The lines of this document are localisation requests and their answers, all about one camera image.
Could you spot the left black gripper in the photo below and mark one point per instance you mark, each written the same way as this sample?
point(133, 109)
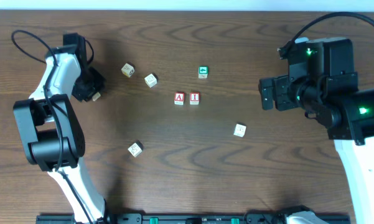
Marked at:
point(89, 86)

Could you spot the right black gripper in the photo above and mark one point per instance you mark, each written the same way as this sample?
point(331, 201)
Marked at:
point(267, 93)

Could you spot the blue number 2 block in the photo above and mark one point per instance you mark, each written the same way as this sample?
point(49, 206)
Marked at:
point(96, 96)

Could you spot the red letter A block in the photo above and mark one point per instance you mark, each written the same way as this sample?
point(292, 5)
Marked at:
point(179, 98)

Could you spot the red letter I block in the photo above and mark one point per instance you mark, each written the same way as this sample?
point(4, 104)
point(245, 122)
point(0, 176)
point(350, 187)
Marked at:
point(194, 98)

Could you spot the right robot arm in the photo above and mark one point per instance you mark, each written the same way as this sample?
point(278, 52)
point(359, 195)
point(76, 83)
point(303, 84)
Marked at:
point(346, 112)

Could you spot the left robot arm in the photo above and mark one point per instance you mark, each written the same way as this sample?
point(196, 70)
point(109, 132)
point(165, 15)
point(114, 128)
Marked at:
point(52, 137)

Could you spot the yellow W block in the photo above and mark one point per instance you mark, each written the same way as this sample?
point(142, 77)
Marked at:
point(128, 70)

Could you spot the yellow C block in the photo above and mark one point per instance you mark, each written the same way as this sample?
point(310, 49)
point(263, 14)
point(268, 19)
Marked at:
point(151, 80)

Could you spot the plain white wooden block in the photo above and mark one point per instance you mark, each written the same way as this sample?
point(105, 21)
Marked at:
point(239, 130)

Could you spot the dark red sided block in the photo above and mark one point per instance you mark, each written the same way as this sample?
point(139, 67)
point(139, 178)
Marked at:
point(136, 148)

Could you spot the green number 4 block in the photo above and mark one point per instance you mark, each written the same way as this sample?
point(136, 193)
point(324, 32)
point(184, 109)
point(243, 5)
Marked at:
point(203, 72)

